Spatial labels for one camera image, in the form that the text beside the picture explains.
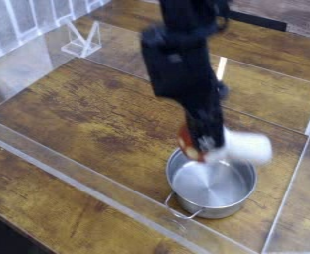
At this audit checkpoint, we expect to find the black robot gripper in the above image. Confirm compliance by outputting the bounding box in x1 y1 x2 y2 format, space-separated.
141 0 230 153

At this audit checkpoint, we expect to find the silver metal pot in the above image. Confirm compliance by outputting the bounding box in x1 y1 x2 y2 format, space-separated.
165 138 257 220

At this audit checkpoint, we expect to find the white plush mushroom red cap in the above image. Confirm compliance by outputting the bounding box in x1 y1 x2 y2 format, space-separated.
178 125 273 165

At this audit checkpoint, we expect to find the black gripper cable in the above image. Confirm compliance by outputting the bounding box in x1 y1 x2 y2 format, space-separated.
214 0 233 31

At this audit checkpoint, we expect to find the clear acrylic triangle bracket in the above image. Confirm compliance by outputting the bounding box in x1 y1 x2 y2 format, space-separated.
62 21 102 58

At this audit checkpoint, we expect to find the black bar on table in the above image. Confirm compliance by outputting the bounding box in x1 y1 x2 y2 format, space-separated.
230 11 288 32

